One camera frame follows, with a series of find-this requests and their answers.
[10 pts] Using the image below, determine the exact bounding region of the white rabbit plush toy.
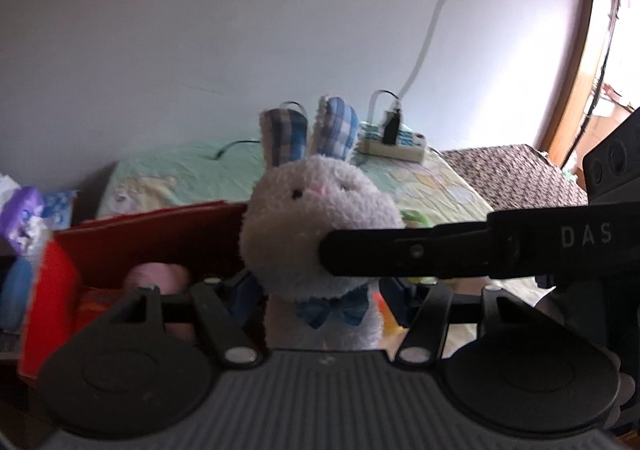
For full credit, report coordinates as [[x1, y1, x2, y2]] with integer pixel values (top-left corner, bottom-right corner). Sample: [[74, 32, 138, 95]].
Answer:
[[240, 97, 407, 352]]

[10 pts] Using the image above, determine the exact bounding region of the wooden door frame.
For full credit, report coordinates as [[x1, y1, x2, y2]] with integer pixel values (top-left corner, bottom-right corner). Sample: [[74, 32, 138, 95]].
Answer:
[[536, 0, 640, 167]]

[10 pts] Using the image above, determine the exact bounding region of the green cartoon bed sheet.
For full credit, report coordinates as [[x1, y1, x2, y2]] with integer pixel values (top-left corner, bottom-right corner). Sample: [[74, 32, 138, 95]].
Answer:
[[95, 139, 495, 351]]

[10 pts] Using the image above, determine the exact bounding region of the black charger plug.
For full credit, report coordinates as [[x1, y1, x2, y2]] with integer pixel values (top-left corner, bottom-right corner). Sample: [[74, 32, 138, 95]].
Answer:
[[382, 102, 404, 146]]

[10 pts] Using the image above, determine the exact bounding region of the white power strip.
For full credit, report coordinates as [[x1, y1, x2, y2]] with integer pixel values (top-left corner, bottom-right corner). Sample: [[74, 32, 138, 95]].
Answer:
[[355, 122, 429, 163]]

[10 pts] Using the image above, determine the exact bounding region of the purple and blue packet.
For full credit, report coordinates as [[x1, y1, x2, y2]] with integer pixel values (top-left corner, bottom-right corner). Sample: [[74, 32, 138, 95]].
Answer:
[[0, 174, 79, 258]]

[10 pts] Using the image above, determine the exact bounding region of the black charger cable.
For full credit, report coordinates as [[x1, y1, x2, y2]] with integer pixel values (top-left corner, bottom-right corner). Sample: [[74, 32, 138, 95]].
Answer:
[[214, 139, 262, 161]]

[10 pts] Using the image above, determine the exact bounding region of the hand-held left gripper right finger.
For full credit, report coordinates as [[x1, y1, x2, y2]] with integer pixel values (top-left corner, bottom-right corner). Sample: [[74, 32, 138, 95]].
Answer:
[[394, 279, 522, 367]]

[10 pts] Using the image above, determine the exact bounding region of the brown patterned mattress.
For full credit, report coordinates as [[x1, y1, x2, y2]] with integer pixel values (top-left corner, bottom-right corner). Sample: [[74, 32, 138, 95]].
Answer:
[[439, 143, 589, 227]]

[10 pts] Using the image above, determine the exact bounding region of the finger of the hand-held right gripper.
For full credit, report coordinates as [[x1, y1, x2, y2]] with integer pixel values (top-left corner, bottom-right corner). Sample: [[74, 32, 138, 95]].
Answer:
[[318, 221, 492, 279]]

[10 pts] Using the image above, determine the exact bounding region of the green plush toy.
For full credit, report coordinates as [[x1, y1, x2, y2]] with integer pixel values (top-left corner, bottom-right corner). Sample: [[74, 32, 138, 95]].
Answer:
[[399, 209, 432, 231]]

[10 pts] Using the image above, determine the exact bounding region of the pink plush toy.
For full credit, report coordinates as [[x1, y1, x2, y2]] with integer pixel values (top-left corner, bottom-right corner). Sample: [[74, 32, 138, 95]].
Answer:
[[122, 264, 197, 342]]

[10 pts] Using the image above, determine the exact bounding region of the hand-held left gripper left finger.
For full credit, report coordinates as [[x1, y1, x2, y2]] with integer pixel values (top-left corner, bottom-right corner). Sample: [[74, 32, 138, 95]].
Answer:
[[114, 272, 264, 369]]

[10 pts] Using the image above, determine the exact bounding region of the red cardboard box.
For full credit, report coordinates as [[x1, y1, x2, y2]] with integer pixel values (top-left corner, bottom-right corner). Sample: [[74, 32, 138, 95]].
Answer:
[[17, 201, 253, 377]]

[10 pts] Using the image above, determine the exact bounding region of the white power cable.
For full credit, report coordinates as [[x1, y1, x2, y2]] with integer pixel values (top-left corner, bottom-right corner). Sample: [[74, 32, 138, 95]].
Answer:
[[366, 0, 472, 127]]

